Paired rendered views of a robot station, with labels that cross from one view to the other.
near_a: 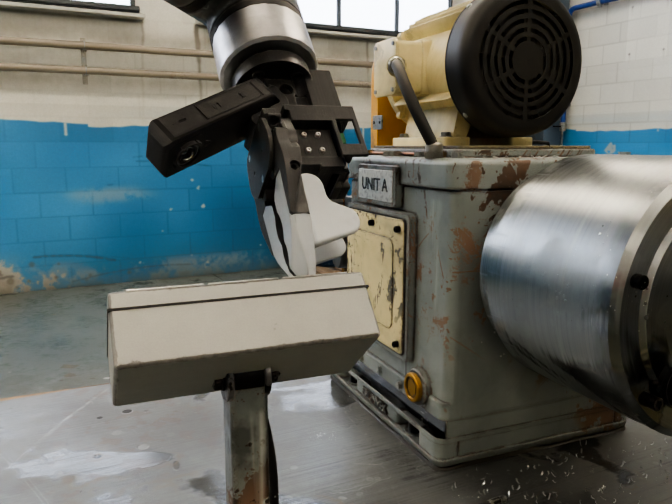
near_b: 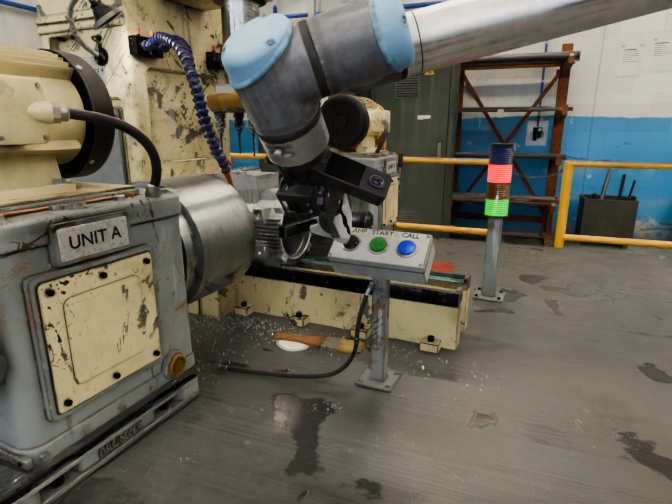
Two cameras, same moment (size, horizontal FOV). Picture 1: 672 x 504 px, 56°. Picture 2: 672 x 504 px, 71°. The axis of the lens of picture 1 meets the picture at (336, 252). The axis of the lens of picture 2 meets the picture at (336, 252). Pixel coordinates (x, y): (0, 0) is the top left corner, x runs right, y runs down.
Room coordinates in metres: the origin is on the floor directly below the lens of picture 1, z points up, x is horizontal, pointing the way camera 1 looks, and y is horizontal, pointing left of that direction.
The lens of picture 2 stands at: (1.00, 0.59, 1.26)
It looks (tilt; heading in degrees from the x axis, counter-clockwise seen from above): 15 degrees down; 227
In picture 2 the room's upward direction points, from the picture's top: straight up
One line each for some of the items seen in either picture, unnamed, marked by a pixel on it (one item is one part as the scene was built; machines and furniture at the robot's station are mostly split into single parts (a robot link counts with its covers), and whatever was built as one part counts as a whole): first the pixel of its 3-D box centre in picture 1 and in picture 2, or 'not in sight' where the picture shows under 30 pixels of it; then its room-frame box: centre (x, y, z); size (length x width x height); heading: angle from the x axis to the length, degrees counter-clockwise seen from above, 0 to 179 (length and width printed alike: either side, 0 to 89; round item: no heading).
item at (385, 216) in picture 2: not in sight; (352, 202); (-0.22, -0.64, 0.99); 0.35 x 0.31 x 0.37; 23
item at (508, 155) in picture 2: not in sight; (501, 155); (-0.15, -0.03, 1.19); 0.06 x 0.06 x 0.04
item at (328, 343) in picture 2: not in sight; (318, 341); (0.39, -0.13, 0.80); 0.21 x 0.05 x 0.01; 120
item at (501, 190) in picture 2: not in sight; (498, 190); (-0.15, -0.03, 1.10); 0.06 x 0.06 x 0.04
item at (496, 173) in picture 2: not in sight; (499, 173); (-0.15, -0.03, 1.14); 0.06 x 0.06 x 0.04
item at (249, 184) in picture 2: not in sight; (248, 187); (0.35, -0.45, 1.11); 0.12 x 0.11 x 0.07; 113
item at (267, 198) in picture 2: not in sight; (263, 224); (0.33, -0.42, 1.01); 0.20 x 0.19 x 0.19; 113
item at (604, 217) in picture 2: not in sight; (607, 207); (-4.58, -1.12, 0.41); 0.52 x 0.47 x 0.82; 117
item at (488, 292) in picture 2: not in sight; (495, 223); (-0.15, -0.03, 1.01); 0.08 x 0.08 x 0.42; 23
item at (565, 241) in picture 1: (597, 272); (160, 245); (0.66, -0.28, 1.04); 0.37 x 0.25 x 0.25; 23
